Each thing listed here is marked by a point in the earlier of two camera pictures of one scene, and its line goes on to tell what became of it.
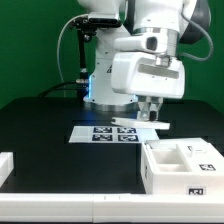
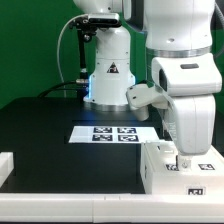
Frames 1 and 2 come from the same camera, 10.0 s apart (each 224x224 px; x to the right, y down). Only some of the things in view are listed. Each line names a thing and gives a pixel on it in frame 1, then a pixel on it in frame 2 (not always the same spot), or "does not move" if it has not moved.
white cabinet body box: [187, 166] does not move
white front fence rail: [110, 208] does not move
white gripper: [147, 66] → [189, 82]
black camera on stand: [87, 27] does not move
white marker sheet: [110, 134] does not move
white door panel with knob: [150, 122] → [162, 156]
